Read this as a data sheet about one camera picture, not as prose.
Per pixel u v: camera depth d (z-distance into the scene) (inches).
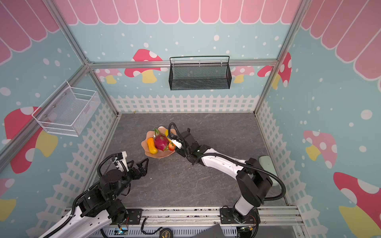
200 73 37.1
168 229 27.0
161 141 37.2
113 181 20.6
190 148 25.0
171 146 35.8
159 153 37.1
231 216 26.0
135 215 29.3
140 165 25.7
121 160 23.3
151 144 37.6
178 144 28.7
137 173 25.5
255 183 17.3
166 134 39.9
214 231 27.8
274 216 29.9
